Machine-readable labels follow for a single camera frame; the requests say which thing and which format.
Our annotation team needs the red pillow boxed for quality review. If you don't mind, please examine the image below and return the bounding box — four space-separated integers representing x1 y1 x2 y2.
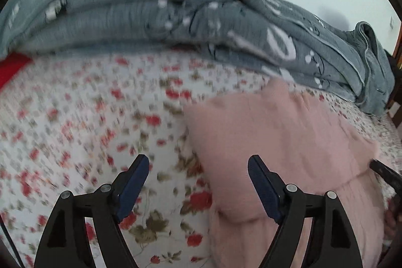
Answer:
0 52 33 90

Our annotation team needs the person's right hand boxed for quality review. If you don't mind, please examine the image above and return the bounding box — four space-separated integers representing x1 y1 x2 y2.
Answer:
384 194 401 239

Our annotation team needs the floral bed sheet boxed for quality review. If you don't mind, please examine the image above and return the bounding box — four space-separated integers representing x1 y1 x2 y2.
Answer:
0 49 402 268

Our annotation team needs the white wall socket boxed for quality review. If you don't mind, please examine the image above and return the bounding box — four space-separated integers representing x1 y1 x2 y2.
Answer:
389 16 394 29

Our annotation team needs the pink knitted sweater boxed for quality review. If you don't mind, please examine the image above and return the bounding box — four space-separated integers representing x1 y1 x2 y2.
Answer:
184 79 384 267

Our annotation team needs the grey patterned quilt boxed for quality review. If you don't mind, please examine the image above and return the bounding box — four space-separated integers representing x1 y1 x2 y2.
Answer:
1 0 394 115

